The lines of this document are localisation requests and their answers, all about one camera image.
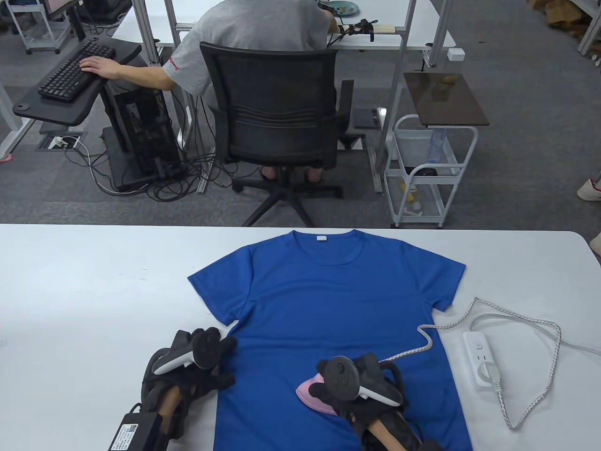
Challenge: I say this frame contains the person's right hand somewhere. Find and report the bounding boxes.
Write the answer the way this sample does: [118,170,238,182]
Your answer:
[309,353,409,435]

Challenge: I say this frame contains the person's left hand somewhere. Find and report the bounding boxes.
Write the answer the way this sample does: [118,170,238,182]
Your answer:
[142,327,239,405]

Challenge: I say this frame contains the pink electric iron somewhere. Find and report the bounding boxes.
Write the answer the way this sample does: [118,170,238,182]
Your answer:
[296,373,339,415]

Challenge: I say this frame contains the blue t-shirt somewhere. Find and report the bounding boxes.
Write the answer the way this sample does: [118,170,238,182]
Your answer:
[187,229,472,451]

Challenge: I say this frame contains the white braided iron cord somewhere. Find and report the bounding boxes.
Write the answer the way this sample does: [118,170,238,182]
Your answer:
[376,297,562,430]

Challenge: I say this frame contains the person's left forearm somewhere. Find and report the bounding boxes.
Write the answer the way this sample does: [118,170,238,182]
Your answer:
[153,388,191,440]

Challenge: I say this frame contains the black white controller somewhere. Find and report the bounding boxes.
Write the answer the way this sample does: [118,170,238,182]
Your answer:
[317,356,405,408]
[142,331,222,409]

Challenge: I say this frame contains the black wrist sensor box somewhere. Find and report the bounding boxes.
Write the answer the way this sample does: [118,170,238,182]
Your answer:
[107,412,169,451]

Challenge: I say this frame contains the white power strip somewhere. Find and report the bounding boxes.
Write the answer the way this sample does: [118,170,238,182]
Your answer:
[462,331,501,389]

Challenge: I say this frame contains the white table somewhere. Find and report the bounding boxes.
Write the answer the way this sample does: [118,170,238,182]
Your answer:
[0,224,601,451]

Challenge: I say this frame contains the small yellow item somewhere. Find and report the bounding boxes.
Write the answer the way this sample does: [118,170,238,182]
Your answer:
[399,182,422,211]

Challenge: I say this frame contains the black computer tower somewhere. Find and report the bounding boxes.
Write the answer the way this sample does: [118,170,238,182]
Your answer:
[101,70,187,192]

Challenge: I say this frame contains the clear plastic water bottle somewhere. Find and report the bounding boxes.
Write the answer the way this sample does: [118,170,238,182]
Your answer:
[426,128,447,164]

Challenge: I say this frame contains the white rolling cart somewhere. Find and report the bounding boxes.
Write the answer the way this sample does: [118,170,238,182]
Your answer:
[384,114,478,229]

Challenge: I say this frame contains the floor socket box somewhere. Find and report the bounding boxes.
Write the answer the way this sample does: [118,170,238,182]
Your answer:
[37,133,87,151]

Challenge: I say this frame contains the black mesh office chair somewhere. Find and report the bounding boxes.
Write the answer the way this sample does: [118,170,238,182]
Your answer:
[200,41,367,227]

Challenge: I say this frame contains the black keyboard tray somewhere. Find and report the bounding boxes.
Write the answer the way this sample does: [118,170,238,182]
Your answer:
[13,37,142,126]

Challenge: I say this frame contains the brown cart top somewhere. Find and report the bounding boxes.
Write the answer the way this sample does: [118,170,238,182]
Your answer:
[404,72,490,127]

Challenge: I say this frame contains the black keyboard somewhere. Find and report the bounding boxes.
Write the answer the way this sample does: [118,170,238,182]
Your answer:
[38,40,116,102]

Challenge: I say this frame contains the black computer monitor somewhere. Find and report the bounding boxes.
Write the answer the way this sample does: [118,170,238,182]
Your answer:
[42,0,87,40]

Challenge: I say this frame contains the black sensor glove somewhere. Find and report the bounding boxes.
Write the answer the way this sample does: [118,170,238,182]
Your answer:
[339,19,378,43]

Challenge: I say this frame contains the white desk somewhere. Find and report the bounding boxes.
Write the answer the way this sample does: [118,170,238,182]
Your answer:
[111,0,457,51]

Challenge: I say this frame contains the cardboard boxes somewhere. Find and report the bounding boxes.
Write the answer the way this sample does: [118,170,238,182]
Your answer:
[528,0,594,33]

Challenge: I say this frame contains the black cable bundle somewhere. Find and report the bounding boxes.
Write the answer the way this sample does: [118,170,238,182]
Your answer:
[66,136,235,202]

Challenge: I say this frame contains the white power strip cable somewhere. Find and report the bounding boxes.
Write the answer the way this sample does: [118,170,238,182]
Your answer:
[470,313,601,354]

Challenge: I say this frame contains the aluminium frame post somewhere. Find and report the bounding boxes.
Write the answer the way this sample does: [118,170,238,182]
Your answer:
[374,0,417,193]
[165,0,208,194]
[133,0,161,64]
[423,0,455,66]

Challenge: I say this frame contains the white wire trolley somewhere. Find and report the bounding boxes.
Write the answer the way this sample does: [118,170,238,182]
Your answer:
[7,0,71,54]

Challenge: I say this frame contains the white rack frame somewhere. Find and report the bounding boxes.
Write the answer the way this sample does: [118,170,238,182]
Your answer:
[578,0,601,57]

